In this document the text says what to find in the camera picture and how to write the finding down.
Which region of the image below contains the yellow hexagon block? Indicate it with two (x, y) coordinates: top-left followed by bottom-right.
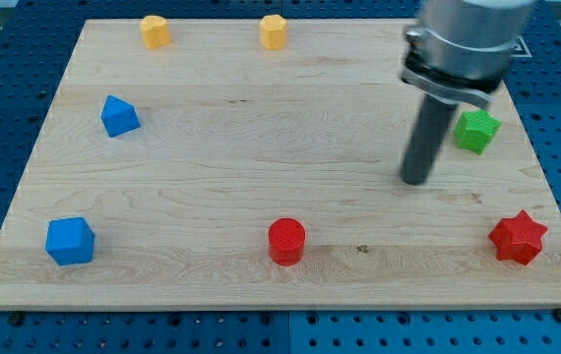
(259, 15), (287, 50)

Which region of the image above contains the yellow heart block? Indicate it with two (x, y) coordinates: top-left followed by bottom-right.
(139, 15), (172, 49)

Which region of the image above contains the red star block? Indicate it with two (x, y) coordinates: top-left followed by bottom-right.
(488, 210), (548, 266)

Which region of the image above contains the green star block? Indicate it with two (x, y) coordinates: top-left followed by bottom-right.
(454, 110), (502, 154)

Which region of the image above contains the red cylinder block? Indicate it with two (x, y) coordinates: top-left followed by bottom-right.
(268, 218), (306, 266)

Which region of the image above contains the dark grey pointer rod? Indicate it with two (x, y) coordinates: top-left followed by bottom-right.
(400, 94), (458, 185)

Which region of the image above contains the blue pentagon block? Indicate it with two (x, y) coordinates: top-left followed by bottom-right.
(100, 95), (141, 138)

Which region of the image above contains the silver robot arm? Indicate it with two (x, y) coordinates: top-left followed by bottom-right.
(400, 0), (534, 108)

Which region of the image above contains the wooden board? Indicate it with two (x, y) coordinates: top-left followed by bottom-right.
(0, 20), (561, 312)

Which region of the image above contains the blue cube block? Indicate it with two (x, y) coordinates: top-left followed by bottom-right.
(45, 217), (94, 266)

